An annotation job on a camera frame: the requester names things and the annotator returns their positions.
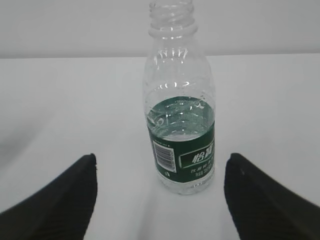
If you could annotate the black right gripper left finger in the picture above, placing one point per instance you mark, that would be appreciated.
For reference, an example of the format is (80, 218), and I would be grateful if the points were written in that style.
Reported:
(61, 210)

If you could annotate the clear plastic water bottle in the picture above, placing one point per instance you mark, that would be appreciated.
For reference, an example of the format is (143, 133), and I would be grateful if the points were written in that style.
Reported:
(179, 99)

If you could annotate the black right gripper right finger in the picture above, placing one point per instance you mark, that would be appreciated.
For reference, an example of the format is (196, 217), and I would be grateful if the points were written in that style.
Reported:
(263, 209)

